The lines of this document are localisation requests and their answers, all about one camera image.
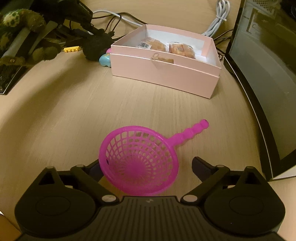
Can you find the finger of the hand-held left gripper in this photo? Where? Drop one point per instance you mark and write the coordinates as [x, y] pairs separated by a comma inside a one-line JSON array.
[[99, 32]]

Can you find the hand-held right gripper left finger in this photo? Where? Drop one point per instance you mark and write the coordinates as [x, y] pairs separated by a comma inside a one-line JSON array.
[[93, 172]]

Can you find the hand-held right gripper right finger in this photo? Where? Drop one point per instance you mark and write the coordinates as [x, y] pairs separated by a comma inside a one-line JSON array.
[[200, 167]]

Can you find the black plush toy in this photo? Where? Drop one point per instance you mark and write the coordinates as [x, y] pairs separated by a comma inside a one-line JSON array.
[[94, 48]]

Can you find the pink and blue toy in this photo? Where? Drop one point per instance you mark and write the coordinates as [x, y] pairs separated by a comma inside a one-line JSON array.
[[104, 60]]

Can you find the pink plastic strainer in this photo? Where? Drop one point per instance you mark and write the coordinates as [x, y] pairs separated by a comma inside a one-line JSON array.
[[138, 167]]

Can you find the pink cardboard box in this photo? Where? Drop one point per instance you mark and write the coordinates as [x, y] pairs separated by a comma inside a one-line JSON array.
[[161, 71]]

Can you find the yellow toy brick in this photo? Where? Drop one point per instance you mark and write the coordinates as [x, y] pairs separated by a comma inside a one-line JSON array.
[[72, 49]]

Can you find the brown snack packet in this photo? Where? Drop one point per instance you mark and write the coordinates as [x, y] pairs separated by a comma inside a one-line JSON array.
[[155, 44], [182, 50]]

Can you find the camouflage fuzzy cloth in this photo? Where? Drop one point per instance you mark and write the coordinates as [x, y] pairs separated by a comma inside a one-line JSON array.
[[13, 23]]

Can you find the brown paper tag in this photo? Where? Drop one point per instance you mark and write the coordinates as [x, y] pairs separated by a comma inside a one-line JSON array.
[[164, 60]]

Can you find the black monitor screen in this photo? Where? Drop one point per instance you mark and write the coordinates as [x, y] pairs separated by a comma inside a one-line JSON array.
[[266, 81]]

